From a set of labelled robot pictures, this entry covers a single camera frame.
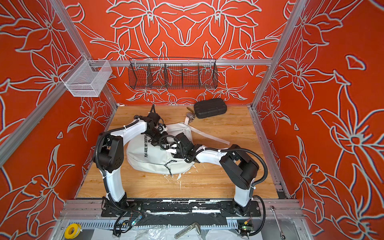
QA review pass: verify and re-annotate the white canvas backpack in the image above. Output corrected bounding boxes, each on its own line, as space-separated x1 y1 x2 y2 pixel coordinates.
126 121 230 175

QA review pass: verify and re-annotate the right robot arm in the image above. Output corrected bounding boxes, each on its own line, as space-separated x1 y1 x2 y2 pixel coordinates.
165 134 268 216

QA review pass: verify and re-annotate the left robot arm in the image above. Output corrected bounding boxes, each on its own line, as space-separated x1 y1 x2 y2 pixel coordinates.
94 112 164 212

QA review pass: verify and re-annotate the black hard zip case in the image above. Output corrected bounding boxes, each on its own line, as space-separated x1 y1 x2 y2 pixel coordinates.
194 98 228 119

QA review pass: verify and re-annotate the silver wrench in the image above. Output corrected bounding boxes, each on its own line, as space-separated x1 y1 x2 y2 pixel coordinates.
270 206 286 240

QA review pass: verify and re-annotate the yellow tape roll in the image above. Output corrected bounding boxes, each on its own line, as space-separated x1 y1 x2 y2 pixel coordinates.
64 223 83 240

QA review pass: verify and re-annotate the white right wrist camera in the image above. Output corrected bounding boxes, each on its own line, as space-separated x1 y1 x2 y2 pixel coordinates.
166 143 179 155

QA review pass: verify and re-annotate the silver metal tool with handle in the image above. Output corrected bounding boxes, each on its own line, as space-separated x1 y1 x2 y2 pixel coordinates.
186 107 196 122

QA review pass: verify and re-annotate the black wire wall basket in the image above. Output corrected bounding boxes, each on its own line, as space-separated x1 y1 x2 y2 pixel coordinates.
128 58 219 90

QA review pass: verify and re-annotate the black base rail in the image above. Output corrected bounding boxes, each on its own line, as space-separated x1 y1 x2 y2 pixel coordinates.
100 197 262 219

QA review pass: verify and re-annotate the grey angled metal bracket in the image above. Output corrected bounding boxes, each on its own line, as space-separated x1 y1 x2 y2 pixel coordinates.
174 222 201 239

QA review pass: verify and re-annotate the white wire wall basket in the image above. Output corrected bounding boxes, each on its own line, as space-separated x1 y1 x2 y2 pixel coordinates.
59 55 113 98

